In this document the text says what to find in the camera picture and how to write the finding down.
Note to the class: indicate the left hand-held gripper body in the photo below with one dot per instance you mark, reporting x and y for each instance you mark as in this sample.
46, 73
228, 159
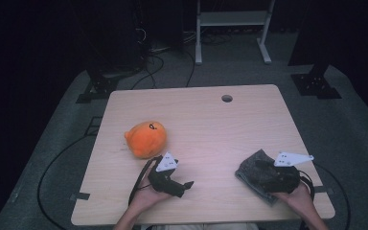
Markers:
164, 182

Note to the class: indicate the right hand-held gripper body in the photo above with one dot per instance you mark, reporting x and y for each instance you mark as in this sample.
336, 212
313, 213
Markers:
284, 180

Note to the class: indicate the orange plush toy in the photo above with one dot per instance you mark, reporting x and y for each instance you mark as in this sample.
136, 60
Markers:
147, 140

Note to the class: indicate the black stand with slotted base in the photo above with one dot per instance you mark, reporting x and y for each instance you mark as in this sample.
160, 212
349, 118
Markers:
100, 84

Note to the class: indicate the black stand with bolted base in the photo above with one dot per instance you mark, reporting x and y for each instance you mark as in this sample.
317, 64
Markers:
314, 83

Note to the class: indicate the person's left hand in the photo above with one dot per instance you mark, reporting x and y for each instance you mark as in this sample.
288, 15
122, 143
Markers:
147, 198

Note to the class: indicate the black tape floor marking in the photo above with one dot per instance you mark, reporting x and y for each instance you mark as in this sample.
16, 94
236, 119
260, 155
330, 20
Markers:
93, 126

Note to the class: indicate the dark tape strip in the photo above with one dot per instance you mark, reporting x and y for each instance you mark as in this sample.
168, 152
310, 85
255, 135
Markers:
80, 196
324, 190

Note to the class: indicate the white metal stand frame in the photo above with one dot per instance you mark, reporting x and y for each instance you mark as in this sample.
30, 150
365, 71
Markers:
233, 18

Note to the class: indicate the person's right hand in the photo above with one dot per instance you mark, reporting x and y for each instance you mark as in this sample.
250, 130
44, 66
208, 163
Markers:
297, 199

